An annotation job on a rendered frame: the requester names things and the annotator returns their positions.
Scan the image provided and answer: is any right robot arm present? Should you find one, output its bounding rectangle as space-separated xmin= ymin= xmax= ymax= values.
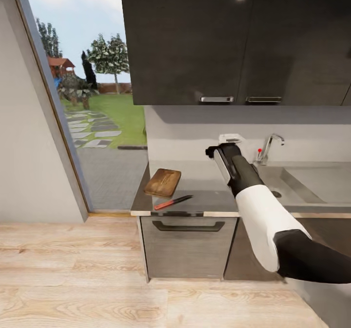
xmin=205 ymin=134 xmax=351 ymax=328

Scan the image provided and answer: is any parer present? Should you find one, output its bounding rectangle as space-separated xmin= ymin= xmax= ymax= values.
xmin=155 ymin=195 xmax=191 ymax=210

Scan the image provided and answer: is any cutting board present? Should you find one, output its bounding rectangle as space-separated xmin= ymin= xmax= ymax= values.
xmin=144 ymin=168 xmax=181 ymax=197

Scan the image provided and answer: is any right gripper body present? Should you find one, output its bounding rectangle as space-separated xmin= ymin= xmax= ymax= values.
xmin=209 ymin=146 xmax=219 ymax=158

